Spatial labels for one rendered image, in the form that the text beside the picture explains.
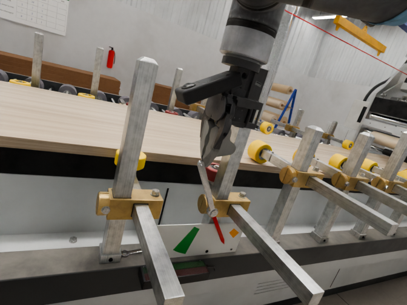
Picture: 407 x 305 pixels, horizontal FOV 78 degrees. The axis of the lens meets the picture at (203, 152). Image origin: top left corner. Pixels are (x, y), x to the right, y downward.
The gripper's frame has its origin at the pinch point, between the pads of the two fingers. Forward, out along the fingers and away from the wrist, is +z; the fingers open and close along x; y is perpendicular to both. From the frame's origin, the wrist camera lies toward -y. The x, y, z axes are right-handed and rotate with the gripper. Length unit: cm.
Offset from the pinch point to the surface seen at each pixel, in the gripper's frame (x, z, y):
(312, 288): -21.5, 13.5, 15.5
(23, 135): 28.6, 9.2, -34.1
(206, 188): 1.2, 7.0, 3.5
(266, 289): 28, 79, 73
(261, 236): -7.8, 13.5, 14.8
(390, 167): 8, -2, 85
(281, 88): 555, -42, 509
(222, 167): 7.7, 4.5, 10.3
